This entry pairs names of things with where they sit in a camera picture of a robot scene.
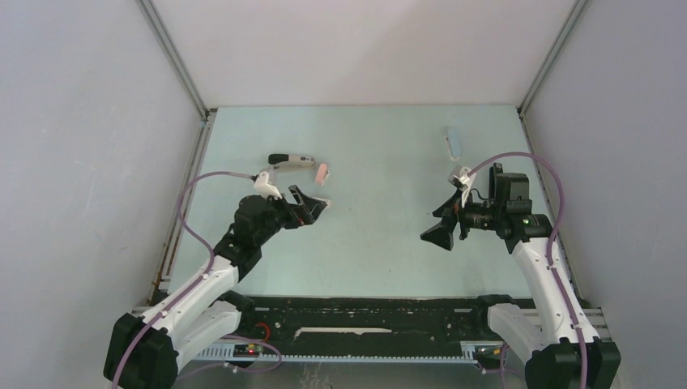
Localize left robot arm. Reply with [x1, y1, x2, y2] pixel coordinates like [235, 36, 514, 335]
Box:
[104, 186, 331, 388]

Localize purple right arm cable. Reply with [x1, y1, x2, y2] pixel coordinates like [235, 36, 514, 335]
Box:
[467, 152, 590, 389]

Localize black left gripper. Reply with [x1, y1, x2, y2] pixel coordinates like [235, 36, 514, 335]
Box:
[254, 186, 325, 246]

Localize beige and black large stapler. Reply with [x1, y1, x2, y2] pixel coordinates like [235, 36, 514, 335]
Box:
[260, 153, 316, 173]

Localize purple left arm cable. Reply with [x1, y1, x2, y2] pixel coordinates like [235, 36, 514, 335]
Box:
[109, 170, 283, 389]

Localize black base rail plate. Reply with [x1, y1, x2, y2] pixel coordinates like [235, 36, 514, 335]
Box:
[150, 293, 543, 360]

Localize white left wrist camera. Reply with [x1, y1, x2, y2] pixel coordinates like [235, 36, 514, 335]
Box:
[253, 169, 283, 200]

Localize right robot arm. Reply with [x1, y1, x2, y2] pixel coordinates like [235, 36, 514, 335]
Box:
[420, 184, 621, 388]

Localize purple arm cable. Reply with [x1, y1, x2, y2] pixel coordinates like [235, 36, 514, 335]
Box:
[109, 170, 283, 389]
[467, 152, 590, 389]

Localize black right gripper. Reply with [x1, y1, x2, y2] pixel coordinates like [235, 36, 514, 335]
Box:
[420, 187, 504, 250]

